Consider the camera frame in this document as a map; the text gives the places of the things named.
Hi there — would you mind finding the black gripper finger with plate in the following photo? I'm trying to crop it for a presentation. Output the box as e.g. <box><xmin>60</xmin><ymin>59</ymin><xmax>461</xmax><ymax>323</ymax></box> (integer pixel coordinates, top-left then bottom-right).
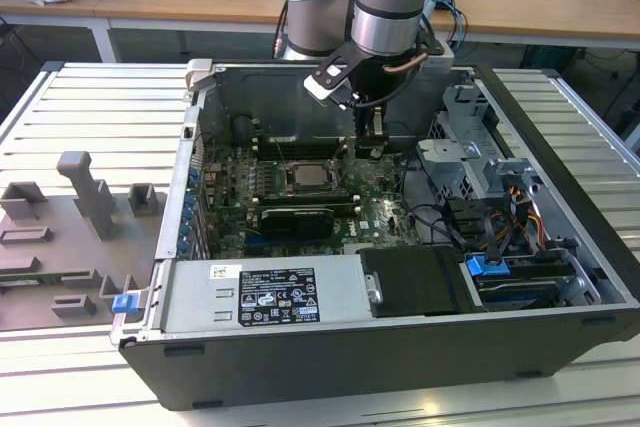
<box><xmin>353</xmin><ymin>105</ymin><xmax>390</xmax><ymax>162</ymax></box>

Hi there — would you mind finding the black RAM slot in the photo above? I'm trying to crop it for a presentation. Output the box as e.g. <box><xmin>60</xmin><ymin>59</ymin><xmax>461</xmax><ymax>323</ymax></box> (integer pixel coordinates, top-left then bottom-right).
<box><xmin>248</xmin><ymin>193</ymin><xmax>362</xmax><ymax>201</ymax></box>
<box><xmin>248</xmin><ymin>197</ymin><xmax>362</xmax><ymax>205</ymax></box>
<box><xmin>257</xmin><ymin>147</ymin><xmax>347</xmax><ymax>155</ymax></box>
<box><xmin>248</xmin><ymin>190</ymin><xmax>362</xmax><ymax>197</ymax></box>
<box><xmin>257</xmin><ymin>142</ymin><xmax>347</xmax><ymax>150</ymax></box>
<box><xmin>257</xmin><ymin>152</ymin><xmax>347</xmax><ymax>160</ymax></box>
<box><xmin>257</xmin><ymin>137</ymin><xmax>347</xmax><ymax>145</ymax></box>

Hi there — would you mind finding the CPU socket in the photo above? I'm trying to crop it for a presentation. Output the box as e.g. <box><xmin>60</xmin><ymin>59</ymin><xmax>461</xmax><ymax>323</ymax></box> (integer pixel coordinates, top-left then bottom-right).
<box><xmin>282</xmin><ymin>159</ymin><xmax>346</xmax><ymax>196</ymax></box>

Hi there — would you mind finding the copper coloured tube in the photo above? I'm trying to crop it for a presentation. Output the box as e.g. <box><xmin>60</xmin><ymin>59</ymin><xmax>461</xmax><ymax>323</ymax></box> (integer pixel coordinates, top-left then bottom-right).
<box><xmin>382</xmin><ymin>51</ymin><xmax>429</xmax><ymax>80</ymax></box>

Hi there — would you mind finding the green motherboard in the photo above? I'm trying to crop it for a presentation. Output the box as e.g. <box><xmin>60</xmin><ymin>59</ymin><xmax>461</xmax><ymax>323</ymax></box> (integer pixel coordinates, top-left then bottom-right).
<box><xmin>199</xmin><ymin>139</ymin><xmax>426</xmax><ymax>258</ymax></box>

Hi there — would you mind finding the grey metal drive cage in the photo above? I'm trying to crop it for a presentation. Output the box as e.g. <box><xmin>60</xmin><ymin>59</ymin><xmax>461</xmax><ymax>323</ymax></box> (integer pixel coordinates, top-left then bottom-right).
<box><xmin>414</xmin><ymin>84</ymin><xmax>541</xmax><ymax>203</ymax></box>

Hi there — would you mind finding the black graphics card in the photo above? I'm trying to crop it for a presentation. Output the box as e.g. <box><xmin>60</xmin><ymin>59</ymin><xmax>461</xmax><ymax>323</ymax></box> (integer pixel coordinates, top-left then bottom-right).
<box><xmin>259</xmin><ymin>205</ymin><xmax>336</xmax><ymax>239</ymax></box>

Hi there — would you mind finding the black cylindrical component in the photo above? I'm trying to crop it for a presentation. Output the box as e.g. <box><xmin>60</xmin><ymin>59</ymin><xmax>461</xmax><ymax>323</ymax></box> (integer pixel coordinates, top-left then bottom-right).
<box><xmin>230</xmin><ymin>114</ymin><xmax>256</xmax><ymax>141</ymax></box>

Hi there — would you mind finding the black plastic shroud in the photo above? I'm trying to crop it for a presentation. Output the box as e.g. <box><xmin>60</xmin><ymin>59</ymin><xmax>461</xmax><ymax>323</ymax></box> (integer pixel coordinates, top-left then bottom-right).
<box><xmin>359</xmin><ymin>246</ymin><xmax>474</xmax><ymax>319</ymax></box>

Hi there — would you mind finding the hard disk in blue carrier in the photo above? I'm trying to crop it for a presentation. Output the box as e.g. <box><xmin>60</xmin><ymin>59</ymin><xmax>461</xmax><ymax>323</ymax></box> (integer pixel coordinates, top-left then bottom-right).
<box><xmin>462</xmin><ymin>254</ymin><xmax>576</xmax><ymax>312</ymax></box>

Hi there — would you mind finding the grey case latch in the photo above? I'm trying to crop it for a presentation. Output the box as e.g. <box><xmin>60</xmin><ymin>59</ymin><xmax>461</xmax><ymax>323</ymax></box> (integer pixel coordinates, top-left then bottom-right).
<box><xmin>184</xmin><ymin>59</ymin><xmax>217</xmax><ymax>93</ymax></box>

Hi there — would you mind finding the black and grey PC case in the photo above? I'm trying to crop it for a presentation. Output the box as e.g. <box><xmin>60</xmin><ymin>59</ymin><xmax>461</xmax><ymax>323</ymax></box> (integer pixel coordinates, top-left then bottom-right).
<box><xmin>110</xmin><ymin>57</ymin><xmax>640</xmax><ymax>411</ymax></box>

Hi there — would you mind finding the grey power supply with label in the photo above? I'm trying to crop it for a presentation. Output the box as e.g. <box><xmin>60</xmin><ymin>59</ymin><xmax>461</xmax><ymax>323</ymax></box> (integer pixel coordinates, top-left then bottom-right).
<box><xmin>159</xmin><ymin>254</ymin><xmax>382</xmax><ymax>333</ymax></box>

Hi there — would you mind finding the blue case latch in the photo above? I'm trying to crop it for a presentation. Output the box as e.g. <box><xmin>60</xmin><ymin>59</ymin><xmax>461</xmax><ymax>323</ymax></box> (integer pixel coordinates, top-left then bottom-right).
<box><xmin>112</xmin><ymin>293</ymin><xmax>139</xmax><ymax>316</ymax></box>

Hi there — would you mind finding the grey parts rack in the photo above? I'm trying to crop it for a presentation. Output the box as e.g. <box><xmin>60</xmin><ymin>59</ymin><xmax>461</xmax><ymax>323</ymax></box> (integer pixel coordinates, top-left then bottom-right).
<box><xmin>0</xmin><ymin>149</ymin><xmax>169</xmax><ymax>333</ymax></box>

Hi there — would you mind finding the green RAM stick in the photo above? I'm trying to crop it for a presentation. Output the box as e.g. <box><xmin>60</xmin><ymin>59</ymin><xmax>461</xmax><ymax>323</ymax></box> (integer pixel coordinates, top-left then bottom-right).
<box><xmin>0</xmin><ymin>274</ymin><xmax>69</xmax><ymax>286</ymax></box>

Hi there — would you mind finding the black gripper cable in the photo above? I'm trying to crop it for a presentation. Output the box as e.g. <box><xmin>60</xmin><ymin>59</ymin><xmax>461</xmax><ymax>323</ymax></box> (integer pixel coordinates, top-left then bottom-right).
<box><xmin>349</xmin><ymin>54</ymin><xmax>426</xmax><ymax>110</ymax></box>

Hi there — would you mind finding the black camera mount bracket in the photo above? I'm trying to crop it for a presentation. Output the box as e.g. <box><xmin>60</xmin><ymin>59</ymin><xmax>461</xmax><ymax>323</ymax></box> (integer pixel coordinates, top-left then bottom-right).
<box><xmin>313</xmin><ymin>44</ymin><xmax>374</xmax><ymax>93</ymax></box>

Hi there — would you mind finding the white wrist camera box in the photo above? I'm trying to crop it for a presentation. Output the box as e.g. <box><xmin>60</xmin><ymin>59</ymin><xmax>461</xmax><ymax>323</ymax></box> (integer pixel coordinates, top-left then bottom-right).
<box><xmin>303</xmin><ymin>74</ymin><xmax>351</xmax><ymax>111</ymax></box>

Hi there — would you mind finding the black looped wire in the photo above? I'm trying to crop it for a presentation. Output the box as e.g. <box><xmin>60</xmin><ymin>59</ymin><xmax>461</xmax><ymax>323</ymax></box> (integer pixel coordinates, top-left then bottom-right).
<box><xmin>399</xmin><ymin>151</ymin><xmax>461</xmax><ymax>248</ymax></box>

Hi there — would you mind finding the blue cable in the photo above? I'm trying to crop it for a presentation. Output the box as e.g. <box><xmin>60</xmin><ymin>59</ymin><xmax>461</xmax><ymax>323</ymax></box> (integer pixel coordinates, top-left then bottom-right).
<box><xmin>439</xmin><ymin>0</ymin><xmax>469</xmax><ymax>47</ymax></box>

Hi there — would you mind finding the black flat disk wire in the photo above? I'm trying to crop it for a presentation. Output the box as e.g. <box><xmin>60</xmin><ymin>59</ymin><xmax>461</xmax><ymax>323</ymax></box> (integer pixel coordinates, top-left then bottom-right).
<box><xmin>482</xmin><ymin>206</ymin><xmax>507</xmax><ymax>268</ymax></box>

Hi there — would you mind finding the orange power wire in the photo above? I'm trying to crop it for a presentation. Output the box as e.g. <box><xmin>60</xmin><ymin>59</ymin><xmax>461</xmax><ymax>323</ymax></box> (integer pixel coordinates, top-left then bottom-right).
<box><xmin>507</xmin><ymin>185</ymin><xmax>532</xmax><ymax>209</ymax></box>

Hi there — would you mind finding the yellow power wire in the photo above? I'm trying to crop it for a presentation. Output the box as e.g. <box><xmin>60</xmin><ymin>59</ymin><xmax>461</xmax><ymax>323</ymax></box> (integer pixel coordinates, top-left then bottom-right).
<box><xmin>519</xmin><ymin>204</ymin><xmax>545</xmax><ymax>229</ymax></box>

